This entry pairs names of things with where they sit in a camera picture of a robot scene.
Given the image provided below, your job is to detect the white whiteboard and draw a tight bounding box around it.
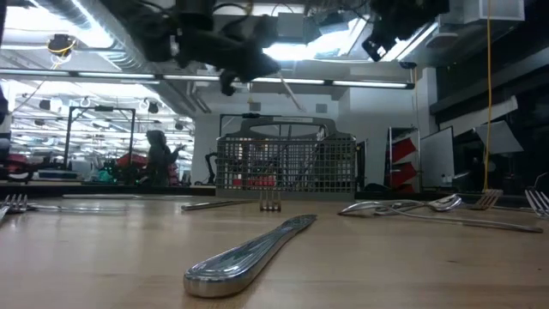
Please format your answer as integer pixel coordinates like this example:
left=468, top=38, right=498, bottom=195
left=419, top=125, right=456, bottom=190

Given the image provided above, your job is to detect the black ceiling cable reel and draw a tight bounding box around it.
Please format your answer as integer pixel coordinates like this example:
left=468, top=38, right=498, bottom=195
left=45, top=33, right=78, bottom=58

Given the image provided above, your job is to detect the grey ceiling box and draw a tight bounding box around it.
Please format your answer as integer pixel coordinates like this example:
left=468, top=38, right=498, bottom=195
left=275, top=11, right=311, bottom=44

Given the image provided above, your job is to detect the white tilted panel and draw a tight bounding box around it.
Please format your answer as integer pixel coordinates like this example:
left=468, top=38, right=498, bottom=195
left=474, top=119, right=525, bottom=156

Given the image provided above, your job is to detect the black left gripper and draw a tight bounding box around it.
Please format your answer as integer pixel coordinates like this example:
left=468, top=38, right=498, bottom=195
left=173, top=16, right=282, bottom=98

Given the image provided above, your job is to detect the silver fork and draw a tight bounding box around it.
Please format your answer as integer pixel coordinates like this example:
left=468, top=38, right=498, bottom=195
left=524, top=187, right=549, bottom=221
left=0, top=193, right=29, bottom=222
left=258, top=190, right=283, bottom=213
left=468, top=188, right=505, bottom=212

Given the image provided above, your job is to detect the white ceiling unit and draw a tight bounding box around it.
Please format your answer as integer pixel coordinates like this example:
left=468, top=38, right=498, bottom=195
left=437, top=0, right=527, bottom=26

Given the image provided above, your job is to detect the black aluminium table frame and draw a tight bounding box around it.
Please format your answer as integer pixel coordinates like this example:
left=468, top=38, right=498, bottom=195
left=0, top=182, right=549, bottom=207

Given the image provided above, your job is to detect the grey plastic silverware caddy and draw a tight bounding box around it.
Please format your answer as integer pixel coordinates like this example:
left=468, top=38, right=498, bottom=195
left=214, top=114, right=358, bottom=202

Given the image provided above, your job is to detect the black metal frame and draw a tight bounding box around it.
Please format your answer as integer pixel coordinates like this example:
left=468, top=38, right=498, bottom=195
left=63, top=105, right=137, bottom=172

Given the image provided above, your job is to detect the shelf rack with red bins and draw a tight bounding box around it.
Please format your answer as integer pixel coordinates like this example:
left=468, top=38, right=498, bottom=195
left=384, top=125, right=422, bottom=194

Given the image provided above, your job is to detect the person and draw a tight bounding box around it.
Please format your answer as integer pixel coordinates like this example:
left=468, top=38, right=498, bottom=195
left=144, top=129, right=189, bottom=188

